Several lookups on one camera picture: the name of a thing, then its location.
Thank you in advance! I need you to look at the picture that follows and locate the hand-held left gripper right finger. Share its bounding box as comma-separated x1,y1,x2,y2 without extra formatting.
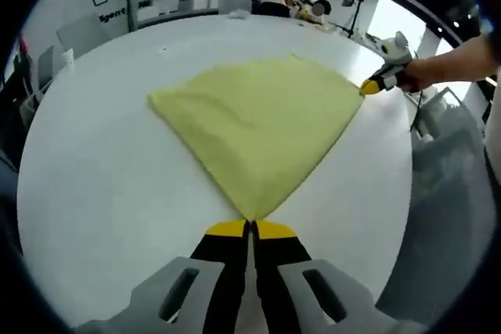
250,219,427,334

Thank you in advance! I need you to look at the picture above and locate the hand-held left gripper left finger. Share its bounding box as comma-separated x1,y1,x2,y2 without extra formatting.
74,219,251,334

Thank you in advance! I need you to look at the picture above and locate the yellow blue grey garment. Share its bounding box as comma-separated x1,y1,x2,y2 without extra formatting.
147,52,366,221

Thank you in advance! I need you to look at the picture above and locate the person's right hand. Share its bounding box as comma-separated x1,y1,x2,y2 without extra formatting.
402,58,440,92

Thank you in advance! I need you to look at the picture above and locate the black tripod stand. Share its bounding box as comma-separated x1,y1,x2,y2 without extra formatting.
336,0,367,40

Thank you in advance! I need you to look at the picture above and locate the grey chair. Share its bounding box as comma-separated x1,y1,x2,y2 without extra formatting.
218,0,252,15
375,87,496,334
56,16,111,57

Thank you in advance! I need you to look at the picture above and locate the pink hanging cloth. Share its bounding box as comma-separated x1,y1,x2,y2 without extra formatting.
17,36,32,65

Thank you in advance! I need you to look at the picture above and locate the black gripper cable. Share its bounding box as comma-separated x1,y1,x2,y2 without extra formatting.
409,90,427,132

